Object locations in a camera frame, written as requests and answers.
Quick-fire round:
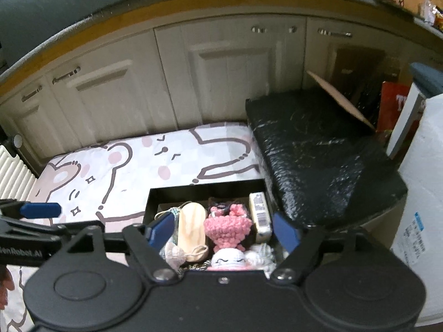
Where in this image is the oval wooden block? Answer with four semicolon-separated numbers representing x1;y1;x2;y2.
177;202;209;261

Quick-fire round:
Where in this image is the person's left hand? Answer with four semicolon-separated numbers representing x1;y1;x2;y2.
0;269;15;310

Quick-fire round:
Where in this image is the wrapped paper towel roll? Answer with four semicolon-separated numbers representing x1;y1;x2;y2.
390;93;443;322

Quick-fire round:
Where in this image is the white yarn ball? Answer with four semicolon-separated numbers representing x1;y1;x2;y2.
246;243;276;279

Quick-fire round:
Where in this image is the printed bear blanket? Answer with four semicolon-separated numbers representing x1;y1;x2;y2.
0;122;267;332

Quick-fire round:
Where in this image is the pink crochet doll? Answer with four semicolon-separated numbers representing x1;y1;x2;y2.
204;204;253;271

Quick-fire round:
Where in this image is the red box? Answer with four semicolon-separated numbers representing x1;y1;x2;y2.
377;81;412;133

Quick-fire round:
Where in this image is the white flat board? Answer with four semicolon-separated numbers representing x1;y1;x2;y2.
385;83;430;160

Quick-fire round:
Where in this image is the black wrapped cushion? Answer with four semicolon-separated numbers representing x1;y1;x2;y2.
245;89;408;233

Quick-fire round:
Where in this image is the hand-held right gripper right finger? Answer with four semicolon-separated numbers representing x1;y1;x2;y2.
270;212;412;283

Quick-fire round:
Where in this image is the open brown cardboard box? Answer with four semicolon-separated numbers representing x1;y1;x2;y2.
306;46;402;130

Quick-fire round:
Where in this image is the cream cabinet door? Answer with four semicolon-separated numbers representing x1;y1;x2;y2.
45;28;179;146
305;17;416;94
0;76;52;167
154;15;308;127

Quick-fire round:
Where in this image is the cream tube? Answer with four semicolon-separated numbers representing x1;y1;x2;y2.
248;192;273;243

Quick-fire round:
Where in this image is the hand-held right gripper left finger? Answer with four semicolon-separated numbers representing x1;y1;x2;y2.
35;212;177;283

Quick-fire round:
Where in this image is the black cardboard box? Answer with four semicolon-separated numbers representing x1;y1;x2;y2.
143;178;289;277

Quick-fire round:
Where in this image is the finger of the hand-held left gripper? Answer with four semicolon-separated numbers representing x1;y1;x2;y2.
0;216;105;246
0;199;62;219

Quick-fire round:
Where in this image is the metal cabinet handle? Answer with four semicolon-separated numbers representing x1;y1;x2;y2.
317;28;354;38
51;66;81;84
21;86;43;102
251;25;298;33

